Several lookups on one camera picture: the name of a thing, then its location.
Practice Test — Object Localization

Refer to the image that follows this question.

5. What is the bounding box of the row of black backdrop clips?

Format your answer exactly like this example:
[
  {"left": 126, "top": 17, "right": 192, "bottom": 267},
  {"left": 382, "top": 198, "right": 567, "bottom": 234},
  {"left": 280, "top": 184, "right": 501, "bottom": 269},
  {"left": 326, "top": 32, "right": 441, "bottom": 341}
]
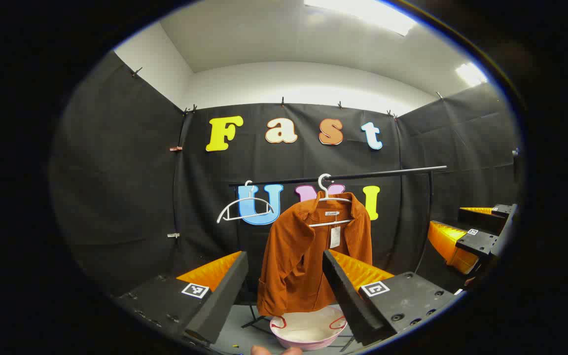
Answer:
[{"left": 131, "top": 67, "right": 445, "bottom": 120}]

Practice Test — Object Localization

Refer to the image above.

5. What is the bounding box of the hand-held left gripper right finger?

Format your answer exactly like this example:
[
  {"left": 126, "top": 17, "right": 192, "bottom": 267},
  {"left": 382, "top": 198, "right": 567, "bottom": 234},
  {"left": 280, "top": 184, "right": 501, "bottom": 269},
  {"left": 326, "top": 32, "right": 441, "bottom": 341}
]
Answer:
[{"left": 322, "top": 249, "right": 462, "bottom": 346}]

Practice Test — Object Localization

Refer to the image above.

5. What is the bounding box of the white clothes hanger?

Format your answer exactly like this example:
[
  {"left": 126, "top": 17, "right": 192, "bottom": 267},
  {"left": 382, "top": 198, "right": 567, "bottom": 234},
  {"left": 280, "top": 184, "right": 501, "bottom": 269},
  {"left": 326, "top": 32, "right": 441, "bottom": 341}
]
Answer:
[
  {"left": 308, "top": 174, "right": 354, "bottom": 228},
  {"left": 216, "top": 180, "right": 276, "bottom": 223}
]

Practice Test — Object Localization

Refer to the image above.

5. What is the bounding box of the black clothes rack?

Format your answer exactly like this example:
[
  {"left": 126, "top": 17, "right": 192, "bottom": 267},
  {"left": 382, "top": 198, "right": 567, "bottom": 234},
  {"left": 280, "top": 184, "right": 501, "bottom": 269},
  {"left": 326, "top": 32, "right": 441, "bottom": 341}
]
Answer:
[{"left": 229, "top": 166, "right": 448, "bottom": 352}]

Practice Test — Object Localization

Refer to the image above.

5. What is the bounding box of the orange shirt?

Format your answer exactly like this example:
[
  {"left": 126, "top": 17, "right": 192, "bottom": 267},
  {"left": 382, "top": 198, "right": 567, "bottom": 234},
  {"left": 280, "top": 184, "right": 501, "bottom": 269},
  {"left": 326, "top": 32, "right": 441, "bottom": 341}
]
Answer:
[{"left": 257, "top": 192, "right": 373, "bottom": 317}]

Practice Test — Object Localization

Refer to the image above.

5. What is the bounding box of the black backdrop cloth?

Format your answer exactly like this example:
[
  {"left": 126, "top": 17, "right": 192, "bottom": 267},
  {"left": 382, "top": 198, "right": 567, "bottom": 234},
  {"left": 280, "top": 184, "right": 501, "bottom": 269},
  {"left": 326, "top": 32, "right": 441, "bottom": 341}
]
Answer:
[{"left": 50, "top": 49, "right": 521, "bottom": 316}]

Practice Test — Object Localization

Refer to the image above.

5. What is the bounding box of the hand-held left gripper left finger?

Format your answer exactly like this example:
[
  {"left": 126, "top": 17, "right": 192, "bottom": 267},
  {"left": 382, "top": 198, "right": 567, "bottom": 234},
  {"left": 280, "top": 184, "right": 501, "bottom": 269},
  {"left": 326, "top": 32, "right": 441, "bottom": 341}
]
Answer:
[{"left": 116, "top": 250, "right": 249, "bottom": 346}]

